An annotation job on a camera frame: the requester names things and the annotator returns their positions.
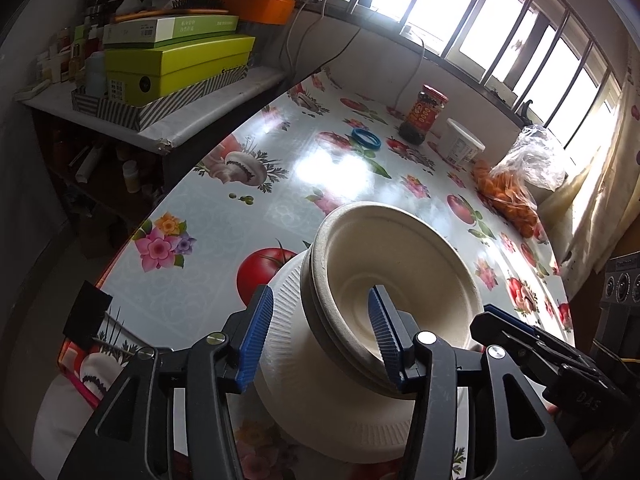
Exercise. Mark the white plastic tub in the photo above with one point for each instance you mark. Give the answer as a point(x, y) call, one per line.
point(462, 145)

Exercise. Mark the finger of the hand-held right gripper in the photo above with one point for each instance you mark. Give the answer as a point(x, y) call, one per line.
point(525, 345)
point(505, 316)

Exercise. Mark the lime green box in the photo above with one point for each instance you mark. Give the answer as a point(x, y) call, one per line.
point(190, 65)

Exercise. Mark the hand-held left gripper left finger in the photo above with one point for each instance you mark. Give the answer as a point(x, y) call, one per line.
point(255, 340)

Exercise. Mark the vegetable print tablecloth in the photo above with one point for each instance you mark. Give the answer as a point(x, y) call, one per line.
point(200, 270)

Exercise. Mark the barred window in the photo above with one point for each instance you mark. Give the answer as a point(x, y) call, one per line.
point(510, 32)

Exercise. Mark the black hairbrush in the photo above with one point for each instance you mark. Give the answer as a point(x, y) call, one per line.
point(200, 5)

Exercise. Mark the small white pill bottle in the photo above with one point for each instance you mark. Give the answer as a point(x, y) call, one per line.
point(131, 177)

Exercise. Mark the pale green flat box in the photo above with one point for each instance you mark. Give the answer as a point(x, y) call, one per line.
point(170, 30)

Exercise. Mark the clear plastic bag of oranges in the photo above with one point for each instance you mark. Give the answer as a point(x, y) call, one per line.
point(510, 200)

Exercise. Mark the black binder clip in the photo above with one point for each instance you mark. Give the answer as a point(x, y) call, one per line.
point(87, 310)

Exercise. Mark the large beige paper bowl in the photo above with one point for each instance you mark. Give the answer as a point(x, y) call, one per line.
point(340, 355)
point(425, 270)

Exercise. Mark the orange plastic tray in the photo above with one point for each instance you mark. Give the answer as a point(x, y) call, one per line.
point(260, 10)

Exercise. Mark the cream patterned curtain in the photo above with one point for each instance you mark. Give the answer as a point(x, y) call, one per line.
point(600, 185)

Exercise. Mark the striped cardboard box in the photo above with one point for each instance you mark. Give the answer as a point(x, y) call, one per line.
point(170, 105)

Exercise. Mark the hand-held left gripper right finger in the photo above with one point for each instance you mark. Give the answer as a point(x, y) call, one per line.
point(382, 330)

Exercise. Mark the white foam plate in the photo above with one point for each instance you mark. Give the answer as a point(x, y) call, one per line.
point(300, 400)

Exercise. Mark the row of small bottles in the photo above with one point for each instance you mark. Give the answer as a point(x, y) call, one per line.
point(75, 60)

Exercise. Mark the dark sauce jar red label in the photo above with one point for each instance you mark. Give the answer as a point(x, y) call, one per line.
point(422, 115)

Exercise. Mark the white side shelf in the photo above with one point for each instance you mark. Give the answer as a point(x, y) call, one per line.
point(215, 110)

